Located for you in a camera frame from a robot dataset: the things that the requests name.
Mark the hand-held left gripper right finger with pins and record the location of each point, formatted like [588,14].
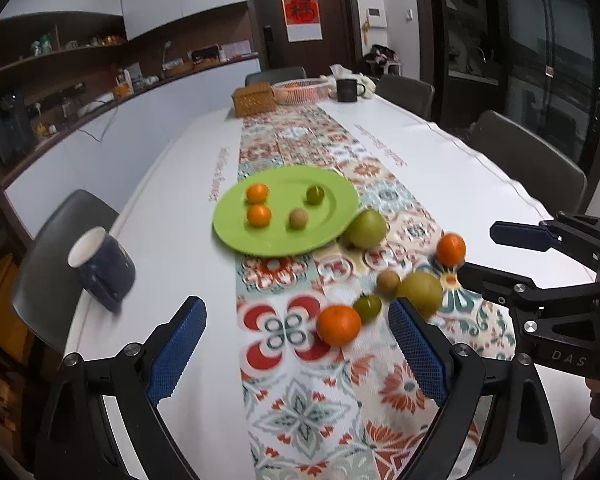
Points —
[420,355]

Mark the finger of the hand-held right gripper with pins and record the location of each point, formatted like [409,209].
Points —
[495,285]
[517,235]

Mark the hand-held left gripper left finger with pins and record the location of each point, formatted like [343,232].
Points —
[177,352]

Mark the green plate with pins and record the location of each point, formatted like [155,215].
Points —
[280,232]

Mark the yellow-green pear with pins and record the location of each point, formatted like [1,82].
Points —
[421,293]

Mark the grey chair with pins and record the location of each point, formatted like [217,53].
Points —
[530,160]
[275,75]
[55,265]
[405,94]

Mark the large orange tangerine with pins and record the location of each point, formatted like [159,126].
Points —
[338,325]

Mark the dark blue mug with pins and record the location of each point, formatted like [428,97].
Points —
[102,270]

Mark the patterned table runner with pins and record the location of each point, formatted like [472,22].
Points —
[305,375]

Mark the large green pear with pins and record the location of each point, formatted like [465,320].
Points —
[366,228]

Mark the small orange tangerine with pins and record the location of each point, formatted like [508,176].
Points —
[259,215]
[257,193]

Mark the small brown kiwi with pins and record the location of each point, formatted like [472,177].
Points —
[298,218]

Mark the small green tangerine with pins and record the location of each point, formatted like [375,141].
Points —
[314,194]

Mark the white stool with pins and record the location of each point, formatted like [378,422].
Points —
[393,69]

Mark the white counter cabinet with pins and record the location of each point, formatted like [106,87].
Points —
[105,145]

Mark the black mug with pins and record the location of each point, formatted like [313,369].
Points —
[346,90]

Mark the black bag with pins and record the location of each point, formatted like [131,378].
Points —
[381,54]

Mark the white crumpled cloth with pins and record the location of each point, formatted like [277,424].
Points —
[352,74]

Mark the pink mesh basket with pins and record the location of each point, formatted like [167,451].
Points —
[300,91]

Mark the woven wicker box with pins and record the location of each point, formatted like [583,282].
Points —
[253,99]

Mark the dark wooden door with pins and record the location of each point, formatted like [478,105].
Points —
[340,15]

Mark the white desk lamp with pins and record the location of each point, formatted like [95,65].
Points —
[166,55]

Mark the white wall intercom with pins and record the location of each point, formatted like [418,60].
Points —
[375,15]

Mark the red and white wall poster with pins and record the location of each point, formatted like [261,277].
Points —
[302,10]

